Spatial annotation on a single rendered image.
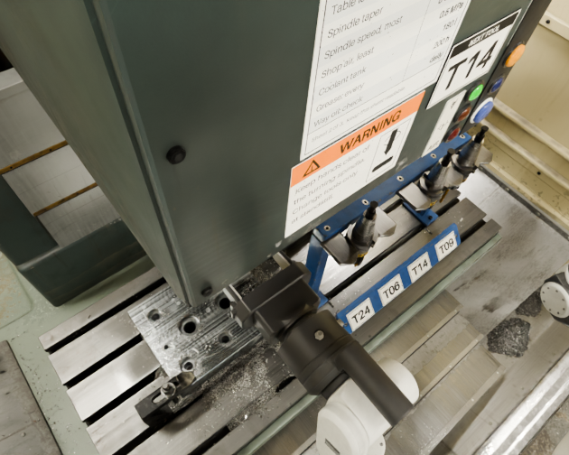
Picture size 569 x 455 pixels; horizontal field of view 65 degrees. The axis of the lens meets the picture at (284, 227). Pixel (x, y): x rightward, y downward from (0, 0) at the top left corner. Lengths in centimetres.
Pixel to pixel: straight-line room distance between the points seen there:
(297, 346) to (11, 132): 71
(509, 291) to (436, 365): 35
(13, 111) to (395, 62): 79
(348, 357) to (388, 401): 6
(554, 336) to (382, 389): 119
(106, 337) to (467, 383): 99
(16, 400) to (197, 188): 128
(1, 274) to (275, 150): 153
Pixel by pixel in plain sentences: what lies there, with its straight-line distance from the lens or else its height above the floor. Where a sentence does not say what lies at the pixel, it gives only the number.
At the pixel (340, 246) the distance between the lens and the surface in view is 90.
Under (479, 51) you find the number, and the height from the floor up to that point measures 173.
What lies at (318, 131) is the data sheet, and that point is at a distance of 34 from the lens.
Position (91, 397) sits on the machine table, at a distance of 117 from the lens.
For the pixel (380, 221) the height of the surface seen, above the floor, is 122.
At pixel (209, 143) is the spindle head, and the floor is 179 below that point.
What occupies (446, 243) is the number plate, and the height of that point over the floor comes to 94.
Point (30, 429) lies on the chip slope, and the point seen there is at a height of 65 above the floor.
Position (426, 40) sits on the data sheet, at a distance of 38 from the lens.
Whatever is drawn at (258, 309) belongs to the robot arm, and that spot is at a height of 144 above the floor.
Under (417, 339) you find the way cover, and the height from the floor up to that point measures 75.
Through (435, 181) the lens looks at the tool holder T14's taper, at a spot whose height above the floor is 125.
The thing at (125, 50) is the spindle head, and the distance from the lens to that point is 21.
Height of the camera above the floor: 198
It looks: 58 degrees down
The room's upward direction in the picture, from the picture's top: 6 degrees clockwise
